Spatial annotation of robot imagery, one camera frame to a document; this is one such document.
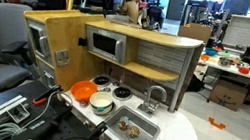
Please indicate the brown toy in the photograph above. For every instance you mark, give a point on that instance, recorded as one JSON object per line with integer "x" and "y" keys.
{"x": 133, "y": 132}

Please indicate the black round toy burner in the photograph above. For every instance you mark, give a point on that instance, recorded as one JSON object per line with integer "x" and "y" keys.
{"x": 122, "y": 93}
{"x": 102, "y": 81}

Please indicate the silver toy microwave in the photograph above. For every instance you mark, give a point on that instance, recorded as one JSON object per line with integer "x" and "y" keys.
{"x": 105, "y": 44}

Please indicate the silver toy faucet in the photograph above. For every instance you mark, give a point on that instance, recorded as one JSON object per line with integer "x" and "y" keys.
{"x": 148, "y": 99}

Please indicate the white pot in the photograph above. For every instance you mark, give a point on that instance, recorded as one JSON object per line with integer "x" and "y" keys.
{"x": 101, "y": 102}

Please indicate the wooden toy kitchen unit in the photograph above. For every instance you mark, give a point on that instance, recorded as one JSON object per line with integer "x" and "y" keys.
{"x": 69, "y": 37}

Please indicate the silver toy oven door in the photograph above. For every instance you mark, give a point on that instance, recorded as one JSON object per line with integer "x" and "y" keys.
{"x": 40, "y": 42}

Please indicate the metal pot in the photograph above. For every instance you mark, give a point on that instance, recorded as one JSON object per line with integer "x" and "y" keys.
{"x": 225, "y": 62}

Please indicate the silver stove knob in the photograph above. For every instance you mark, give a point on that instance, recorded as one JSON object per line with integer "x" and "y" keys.
{"x": 105, "y": 90}

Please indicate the orange plastic bowl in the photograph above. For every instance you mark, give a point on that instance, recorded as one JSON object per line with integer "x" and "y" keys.
{"x": 81, "y": 91}

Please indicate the silver kitchen support pole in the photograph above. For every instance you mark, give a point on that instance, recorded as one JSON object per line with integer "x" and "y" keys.
{"x": 181, "y": 79}

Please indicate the seated person tan shirt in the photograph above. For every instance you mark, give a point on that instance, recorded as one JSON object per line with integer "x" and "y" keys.
{"x": 131, "y": 10}

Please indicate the black bag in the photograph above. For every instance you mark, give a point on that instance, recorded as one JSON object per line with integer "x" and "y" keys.
{"x": 196, "y": 84}

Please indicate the plain cardboard box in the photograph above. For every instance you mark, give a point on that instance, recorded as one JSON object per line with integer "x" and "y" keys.
{"x": 195, "y": 32}

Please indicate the small orange bowl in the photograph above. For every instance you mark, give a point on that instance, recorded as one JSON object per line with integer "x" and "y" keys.
{"x": 205, "y": 57}

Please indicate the blue bowl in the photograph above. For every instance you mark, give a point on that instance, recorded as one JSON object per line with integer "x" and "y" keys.
{"x": 211, "y": 52}

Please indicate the black clamp bar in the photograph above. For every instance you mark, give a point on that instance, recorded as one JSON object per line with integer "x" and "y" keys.
{"x": 43, "y": 124}

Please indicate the green plate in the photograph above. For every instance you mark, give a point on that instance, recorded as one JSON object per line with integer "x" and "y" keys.
{"x": 224, "y": 54}

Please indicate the orange floor marker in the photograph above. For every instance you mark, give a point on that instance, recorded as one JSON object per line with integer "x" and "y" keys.
{"x": 216, "y": 124}

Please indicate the printed cardboard box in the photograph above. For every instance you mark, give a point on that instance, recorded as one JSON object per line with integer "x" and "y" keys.
{"x": 229, "y": 95}

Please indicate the red bowl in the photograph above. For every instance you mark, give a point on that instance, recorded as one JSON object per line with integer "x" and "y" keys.
{"x": 243, "y": 70}

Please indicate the grey office chair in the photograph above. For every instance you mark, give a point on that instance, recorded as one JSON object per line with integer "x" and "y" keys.
{"x": 6, "y": 27}

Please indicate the black side bracket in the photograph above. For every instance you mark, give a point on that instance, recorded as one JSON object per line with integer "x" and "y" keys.
{"x": 82, "y": 42}

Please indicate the grey switch plate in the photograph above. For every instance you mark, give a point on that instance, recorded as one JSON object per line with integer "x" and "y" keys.
{"x": 62, "y": 57}

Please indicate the yellow post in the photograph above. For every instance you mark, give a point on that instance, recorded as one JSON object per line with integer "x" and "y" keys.
{"x": 70, "y": 0}

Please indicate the grey metal bracket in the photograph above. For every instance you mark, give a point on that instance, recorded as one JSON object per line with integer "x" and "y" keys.
{"x": 18, "y": 114}

